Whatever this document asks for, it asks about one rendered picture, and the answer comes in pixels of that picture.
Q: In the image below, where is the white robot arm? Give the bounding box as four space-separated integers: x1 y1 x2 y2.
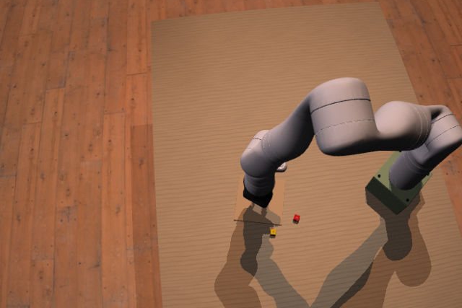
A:
240 77 462 190

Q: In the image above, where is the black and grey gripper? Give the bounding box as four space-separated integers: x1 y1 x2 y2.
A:
243 162 287 208

